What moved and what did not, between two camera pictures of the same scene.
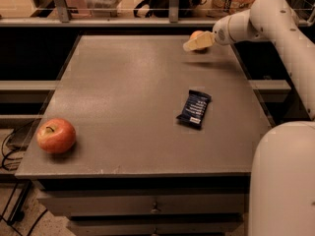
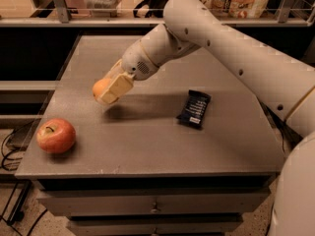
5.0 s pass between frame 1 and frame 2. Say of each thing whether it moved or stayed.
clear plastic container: stayed
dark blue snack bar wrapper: stayed
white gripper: moved
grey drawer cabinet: stayed
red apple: stayed
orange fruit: moved
